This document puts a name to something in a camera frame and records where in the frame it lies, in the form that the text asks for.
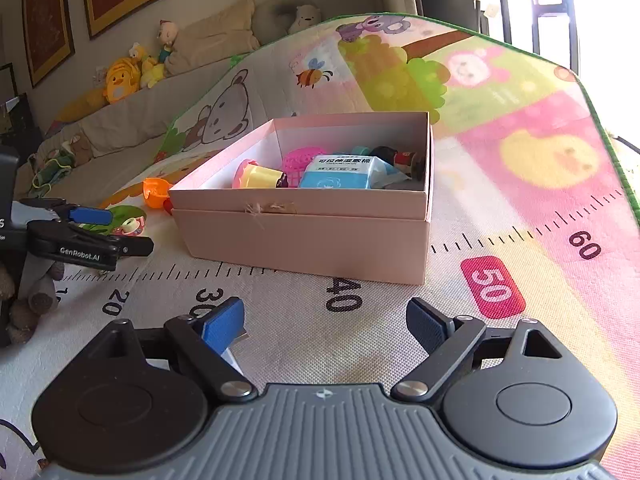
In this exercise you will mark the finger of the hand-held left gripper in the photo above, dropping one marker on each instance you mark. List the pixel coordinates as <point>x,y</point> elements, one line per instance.
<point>90,215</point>
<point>135,248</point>

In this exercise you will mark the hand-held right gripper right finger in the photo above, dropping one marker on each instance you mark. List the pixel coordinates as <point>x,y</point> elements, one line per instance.
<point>427,325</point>

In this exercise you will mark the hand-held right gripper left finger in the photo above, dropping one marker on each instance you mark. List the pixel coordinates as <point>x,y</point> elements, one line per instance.
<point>222,327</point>

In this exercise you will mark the small round white toy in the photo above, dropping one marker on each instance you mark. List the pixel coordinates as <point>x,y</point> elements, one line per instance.
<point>131,226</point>

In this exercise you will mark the pink cardboard box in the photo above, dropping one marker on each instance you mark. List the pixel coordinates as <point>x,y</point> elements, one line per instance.
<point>300,240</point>

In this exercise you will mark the yellow toy cup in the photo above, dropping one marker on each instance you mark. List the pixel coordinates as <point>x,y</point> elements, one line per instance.
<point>257,176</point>

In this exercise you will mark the dark brown toy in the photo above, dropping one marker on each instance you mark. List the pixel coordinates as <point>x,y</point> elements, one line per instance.
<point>387,156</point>

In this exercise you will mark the blue white cotton pad packet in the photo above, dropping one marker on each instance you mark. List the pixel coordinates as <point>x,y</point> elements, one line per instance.
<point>340,172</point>

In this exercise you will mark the pink toy strainer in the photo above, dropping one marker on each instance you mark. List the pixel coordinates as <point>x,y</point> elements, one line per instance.
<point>300,162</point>

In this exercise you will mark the orange toy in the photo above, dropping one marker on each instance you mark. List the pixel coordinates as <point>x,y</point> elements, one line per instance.
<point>155,191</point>

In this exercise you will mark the beige covered sofa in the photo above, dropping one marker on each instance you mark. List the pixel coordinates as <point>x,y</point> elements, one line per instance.
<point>130,110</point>

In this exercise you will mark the dark cabinet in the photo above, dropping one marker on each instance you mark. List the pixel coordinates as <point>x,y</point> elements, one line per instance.
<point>22,120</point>

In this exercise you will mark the large yellow duck plush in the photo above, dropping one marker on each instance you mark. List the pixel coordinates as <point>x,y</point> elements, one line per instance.
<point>120,82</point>

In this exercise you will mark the small yellow plush toy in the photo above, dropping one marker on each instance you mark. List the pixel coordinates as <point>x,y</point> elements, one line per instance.
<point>150,67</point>

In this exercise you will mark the cartoon printed play mat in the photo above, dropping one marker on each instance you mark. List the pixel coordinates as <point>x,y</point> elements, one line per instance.
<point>500,160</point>

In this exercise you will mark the cartoon doll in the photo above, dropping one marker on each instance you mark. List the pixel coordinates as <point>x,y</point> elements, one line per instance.
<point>167,40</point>

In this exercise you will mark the beige pillow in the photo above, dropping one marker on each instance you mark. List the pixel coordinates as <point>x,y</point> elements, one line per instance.
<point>215,35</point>

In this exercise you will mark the grey neck pillow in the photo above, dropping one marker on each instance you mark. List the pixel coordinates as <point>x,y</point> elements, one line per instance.
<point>275,15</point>

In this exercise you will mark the white plush bear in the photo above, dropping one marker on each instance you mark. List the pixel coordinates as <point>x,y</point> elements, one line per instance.
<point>304,17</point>

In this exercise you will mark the black metal rack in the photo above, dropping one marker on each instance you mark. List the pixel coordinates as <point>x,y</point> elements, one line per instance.
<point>550,15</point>

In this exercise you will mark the small dark picture frame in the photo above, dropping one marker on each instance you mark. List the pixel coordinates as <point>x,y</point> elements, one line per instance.
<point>7,82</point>

